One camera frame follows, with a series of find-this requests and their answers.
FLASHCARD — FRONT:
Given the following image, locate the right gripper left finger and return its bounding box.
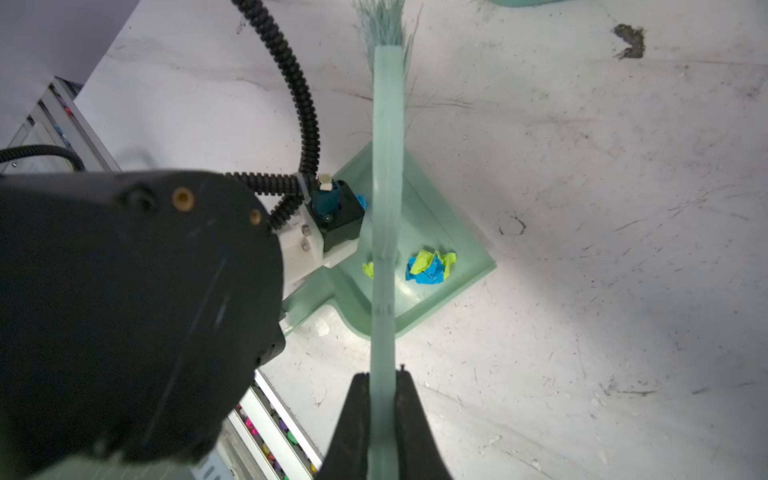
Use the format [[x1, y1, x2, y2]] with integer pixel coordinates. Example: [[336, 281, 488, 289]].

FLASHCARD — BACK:
[[316, 373, 370, 480]]

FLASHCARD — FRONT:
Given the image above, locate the green trash bin with bag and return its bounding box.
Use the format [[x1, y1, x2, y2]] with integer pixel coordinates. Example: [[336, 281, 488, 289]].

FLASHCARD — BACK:
[[490, 0, 562, 8]]

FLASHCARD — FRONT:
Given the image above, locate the paper scraps cluster far left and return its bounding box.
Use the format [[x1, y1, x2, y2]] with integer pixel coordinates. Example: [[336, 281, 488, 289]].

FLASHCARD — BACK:
[[356, 193, 458, 286]]

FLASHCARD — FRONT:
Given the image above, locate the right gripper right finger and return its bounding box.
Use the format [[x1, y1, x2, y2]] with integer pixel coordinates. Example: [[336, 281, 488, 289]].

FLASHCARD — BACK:
[[395, 367, 452, 480]]

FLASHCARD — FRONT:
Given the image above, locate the green hand brush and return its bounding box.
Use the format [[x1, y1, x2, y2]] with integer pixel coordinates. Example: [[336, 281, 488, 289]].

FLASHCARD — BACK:
[[355, 1, 407, 479]]

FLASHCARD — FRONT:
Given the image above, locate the green plastic dustpan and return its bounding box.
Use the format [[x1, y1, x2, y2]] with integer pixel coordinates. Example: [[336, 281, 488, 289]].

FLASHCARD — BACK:
[[283, 153, 496, 339]]

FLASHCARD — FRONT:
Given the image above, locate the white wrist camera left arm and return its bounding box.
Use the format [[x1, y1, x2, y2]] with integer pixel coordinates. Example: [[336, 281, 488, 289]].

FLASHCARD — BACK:
[[278, 173, 365, 295]]

